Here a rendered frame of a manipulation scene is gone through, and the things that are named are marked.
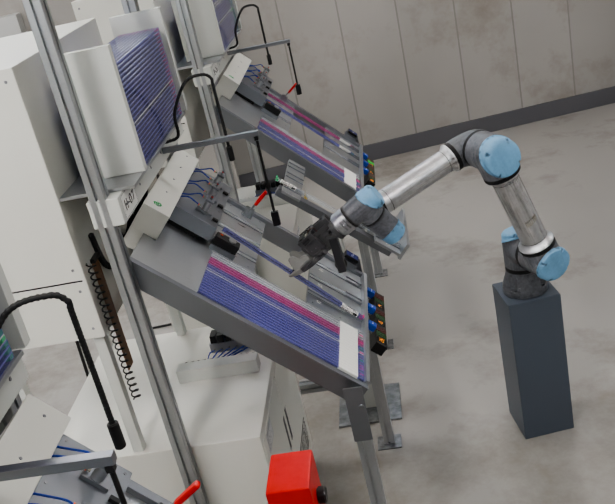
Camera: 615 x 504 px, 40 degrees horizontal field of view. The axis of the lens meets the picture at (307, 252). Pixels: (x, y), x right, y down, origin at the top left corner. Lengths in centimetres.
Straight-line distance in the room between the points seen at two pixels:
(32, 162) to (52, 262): 26
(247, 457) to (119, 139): 94
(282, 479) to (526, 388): 135
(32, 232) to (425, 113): 445
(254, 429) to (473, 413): 119
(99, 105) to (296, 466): 98
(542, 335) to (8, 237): 176
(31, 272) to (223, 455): 73
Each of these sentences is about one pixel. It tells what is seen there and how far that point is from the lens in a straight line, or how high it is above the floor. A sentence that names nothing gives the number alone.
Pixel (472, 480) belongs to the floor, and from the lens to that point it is 308.
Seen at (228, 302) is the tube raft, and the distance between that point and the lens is 225.
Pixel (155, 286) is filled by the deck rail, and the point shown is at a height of 112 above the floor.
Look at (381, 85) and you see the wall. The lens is 621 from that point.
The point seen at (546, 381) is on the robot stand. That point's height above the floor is 22.
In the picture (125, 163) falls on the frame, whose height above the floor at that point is 142.
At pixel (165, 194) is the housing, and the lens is 243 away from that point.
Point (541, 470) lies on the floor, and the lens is 310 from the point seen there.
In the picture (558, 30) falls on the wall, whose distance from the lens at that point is 651.
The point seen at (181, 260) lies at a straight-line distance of 233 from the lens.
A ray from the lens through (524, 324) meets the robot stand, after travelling 298.
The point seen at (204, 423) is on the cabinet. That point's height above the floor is 62.
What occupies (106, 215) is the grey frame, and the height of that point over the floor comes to 134.
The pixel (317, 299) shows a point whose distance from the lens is 257.
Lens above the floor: 198
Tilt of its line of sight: 23 degrees down
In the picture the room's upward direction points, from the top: 13 degrees counter-clockwise
